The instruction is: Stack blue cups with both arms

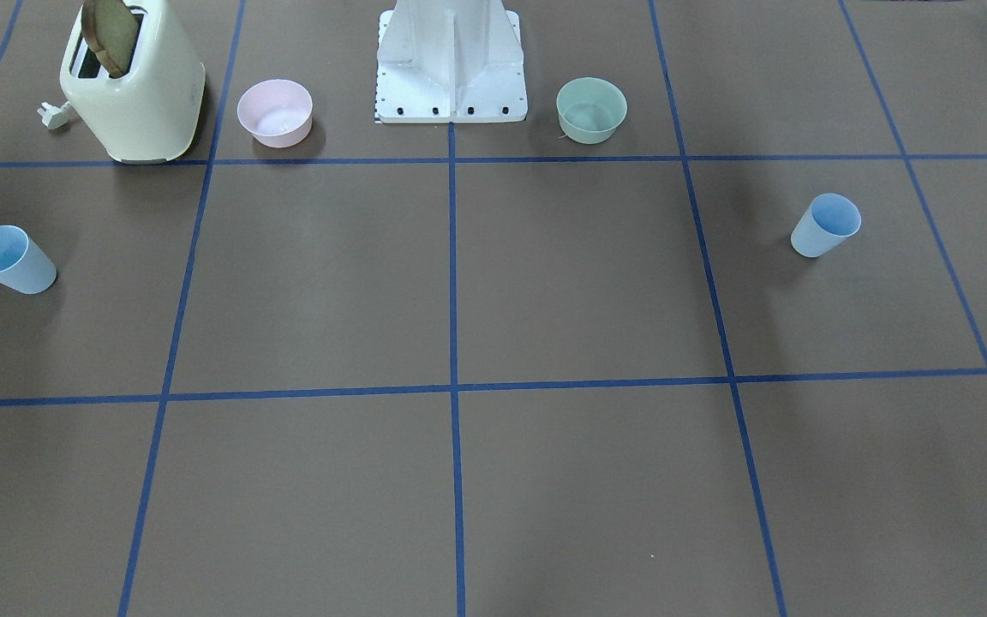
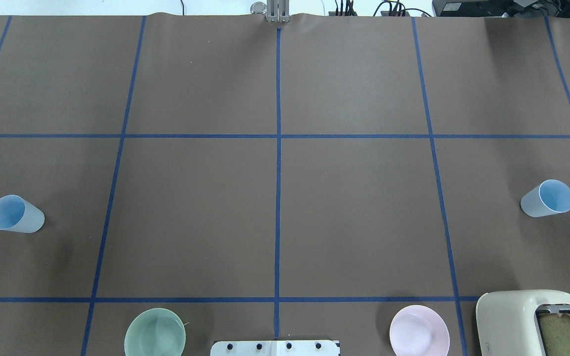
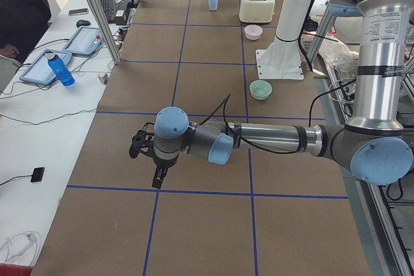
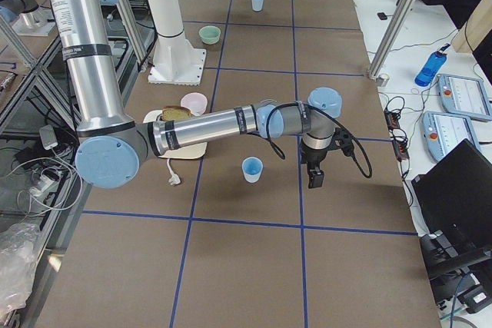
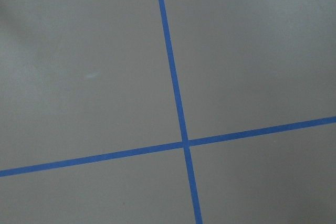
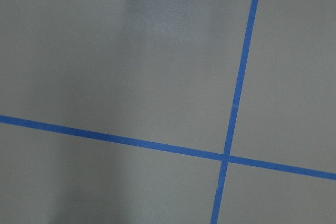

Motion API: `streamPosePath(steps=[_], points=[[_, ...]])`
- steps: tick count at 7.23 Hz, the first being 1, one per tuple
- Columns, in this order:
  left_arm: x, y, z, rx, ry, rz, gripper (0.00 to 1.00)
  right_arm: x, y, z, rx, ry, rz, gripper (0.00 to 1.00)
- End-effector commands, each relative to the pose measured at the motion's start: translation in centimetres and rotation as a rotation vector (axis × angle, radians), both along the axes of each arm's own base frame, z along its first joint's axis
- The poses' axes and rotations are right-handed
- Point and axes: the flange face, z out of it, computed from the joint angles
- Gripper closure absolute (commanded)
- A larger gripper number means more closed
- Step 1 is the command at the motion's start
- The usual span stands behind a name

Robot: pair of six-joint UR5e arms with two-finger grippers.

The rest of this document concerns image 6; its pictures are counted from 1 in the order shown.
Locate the blue tape grid lines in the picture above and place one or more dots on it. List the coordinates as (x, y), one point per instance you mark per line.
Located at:
(225, 158)

